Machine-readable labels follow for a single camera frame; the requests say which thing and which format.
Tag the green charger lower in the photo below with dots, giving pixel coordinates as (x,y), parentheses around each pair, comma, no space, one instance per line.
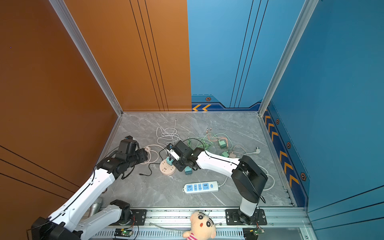
(225,154)

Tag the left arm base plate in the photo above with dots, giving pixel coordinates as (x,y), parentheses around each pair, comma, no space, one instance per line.
(137,217)

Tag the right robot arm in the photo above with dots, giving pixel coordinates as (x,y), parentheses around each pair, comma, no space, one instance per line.
(247,176)

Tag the teal charger with black cable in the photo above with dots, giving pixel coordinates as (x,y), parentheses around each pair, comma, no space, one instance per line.
(169,161)

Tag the green charger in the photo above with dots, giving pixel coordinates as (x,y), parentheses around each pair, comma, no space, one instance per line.
(223,144)
(225,154)

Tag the plush doll toy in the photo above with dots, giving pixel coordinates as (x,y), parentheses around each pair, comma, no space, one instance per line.
(202,227)

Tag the right circuit board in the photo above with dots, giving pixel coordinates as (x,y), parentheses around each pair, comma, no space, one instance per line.
(252,233)

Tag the circuit board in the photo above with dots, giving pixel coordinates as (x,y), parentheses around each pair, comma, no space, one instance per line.
(123,233)
(252,233)

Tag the white blue power strip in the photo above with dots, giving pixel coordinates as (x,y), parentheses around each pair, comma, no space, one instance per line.
(201,188)

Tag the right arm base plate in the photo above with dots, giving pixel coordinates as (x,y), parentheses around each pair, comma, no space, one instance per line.
(236,217)

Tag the left circuit board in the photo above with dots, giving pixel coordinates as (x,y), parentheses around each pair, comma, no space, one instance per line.
(123,233)

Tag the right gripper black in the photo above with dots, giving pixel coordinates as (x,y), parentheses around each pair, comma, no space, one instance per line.
(178,167)

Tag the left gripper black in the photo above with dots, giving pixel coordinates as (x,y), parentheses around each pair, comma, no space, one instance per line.
(143,155)

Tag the metal pole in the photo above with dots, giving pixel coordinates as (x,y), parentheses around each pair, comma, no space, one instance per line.
(95,207)

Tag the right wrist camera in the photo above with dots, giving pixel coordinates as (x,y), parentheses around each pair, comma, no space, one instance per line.
(173,155)

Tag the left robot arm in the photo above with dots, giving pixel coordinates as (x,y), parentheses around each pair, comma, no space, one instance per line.
(65,223)

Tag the green charger upper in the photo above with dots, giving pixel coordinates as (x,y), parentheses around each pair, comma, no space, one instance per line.
(223,144)

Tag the round pink power socket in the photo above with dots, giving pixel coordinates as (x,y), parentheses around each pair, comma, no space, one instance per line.
(167,169)

